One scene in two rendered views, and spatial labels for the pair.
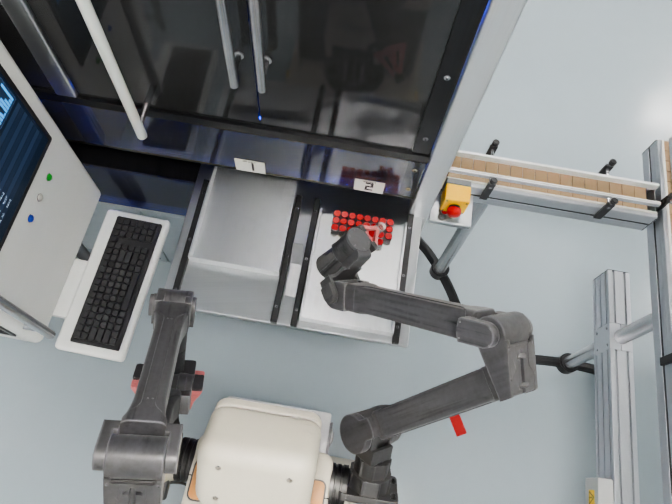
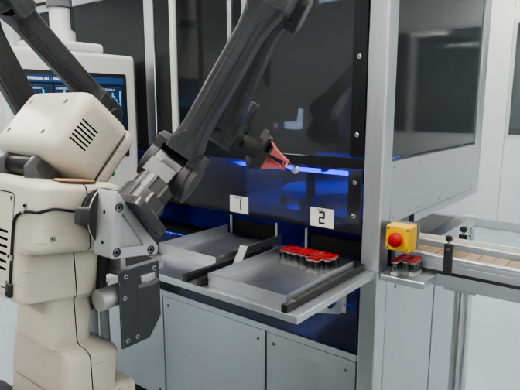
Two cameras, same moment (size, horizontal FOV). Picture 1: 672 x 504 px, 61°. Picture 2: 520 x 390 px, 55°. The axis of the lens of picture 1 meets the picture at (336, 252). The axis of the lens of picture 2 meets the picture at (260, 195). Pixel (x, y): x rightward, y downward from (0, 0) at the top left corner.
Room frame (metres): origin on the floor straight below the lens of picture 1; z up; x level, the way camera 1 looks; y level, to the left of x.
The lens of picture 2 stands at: (-0.51, -0.82, 1.36)
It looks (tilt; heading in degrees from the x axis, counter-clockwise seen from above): 10 degrees down; 37
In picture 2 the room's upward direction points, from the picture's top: straight up
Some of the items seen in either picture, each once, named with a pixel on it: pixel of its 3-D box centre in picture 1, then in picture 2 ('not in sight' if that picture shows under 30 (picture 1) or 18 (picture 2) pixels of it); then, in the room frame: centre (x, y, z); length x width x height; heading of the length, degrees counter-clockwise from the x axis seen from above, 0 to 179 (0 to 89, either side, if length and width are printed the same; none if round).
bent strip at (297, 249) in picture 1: (293, 269); (229, 260); (0.58, 0.11, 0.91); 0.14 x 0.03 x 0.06; 179
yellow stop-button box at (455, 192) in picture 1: (455, 196); (401, 236); (0.84, -0.32, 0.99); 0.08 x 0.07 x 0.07; 179
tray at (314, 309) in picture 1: (355, 270); (282, 272); (0.61, -0.06, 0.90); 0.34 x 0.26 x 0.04; 179
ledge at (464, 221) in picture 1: (451, 204); (410, 275); (0.88, -0.33, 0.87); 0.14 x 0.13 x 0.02; 179
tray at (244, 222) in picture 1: (246, 213); (222, 243); (0.74, 0.28, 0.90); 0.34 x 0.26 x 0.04; 179
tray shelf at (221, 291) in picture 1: (299, 248); (247, 265); (0.66, 0.11, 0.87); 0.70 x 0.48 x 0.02; 89
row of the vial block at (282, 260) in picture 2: (360, 234); (304, 261); (0.72, -0.07, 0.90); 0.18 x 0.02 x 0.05; 89
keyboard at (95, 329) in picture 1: (117, 279); not in sight; (0.50, 0.62, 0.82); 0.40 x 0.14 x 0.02; 177
